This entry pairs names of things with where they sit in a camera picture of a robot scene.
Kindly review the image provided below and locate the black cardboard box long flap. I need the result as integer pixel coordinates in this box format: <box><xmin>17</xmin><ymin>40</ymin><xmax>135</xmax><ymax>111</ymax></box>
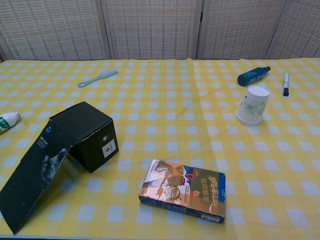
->
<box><xmin>0</xmin><ymin>101</ymin><xmax>120</xmax><ymax>235</ymax></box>

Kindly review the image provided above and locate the yellow white checked tablecloth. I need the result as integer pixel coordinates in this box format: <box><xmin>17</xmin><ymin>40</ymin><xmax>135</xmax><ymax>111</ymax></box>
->
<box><xmin>0</xmin><ymin>57</ymin><xmax>320</xmax><ymax>240</ymax></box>

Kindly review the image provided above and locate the blue white marker pen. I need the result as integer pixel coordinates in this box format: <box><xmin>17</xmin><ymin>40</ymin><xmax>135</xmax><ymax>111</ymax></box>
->
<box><xmin>282</xmin><ymin>72</ymin><xmax>291</xmax><ymax>97</ymax></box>

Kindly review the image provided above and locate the teal plastic brush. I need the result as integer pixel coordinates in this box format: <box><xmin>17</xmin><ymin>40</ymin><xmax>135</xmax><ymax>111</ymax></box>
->
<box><xmin>77</xmin><ymin>68</ymin><xmax>119</xmax><ymax>89</ymax></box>

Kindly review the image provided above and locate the white milk bottle green label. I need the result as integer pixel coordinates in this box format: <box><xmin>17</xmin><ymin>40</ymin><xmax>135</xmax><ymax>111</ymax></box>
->
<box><xmin>0</xmin><ymin>110</ymin><xmax>21</xmax><ymax>135</ymax></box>

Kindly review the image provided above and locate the woven folding screen panel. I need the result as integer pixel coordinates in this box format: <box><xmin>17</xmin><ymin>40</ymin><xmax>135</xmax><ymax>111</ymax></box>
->
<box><xmin>266</xmin><ymin>0</ymin><xmax>320</xmax><ymax>59</ymax></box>
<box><xmin>0</xmin><ymin>0</ymin><xmax>111</xmax><ymax>61</ymax></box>
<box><xmin>101</xmin><ymin>0</ymin><xmax>203</xmax><ymax>60</ymax></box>
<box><xmin>196</xmin><ymin>0</ymin><xmax>292</xmax><ymax>60</ymax></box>

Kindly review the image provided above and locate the blue orange snack box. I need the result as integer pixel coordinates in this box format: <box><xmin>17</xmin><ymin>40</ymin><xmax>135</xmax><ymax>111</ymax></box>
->
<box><xmin>138</xmin><ymin>159</ymin><xmax>228</xmax><ymax>224</ymax></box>

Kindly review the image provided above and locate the dark blue plastic bottle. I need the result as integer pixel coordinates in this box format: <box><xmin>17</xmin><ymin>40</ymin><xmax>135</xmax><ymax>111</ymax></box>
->
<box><xmin>237</xmin><ymin>66</ymin><xmax>272</xmax><ymax>87</ymax></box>

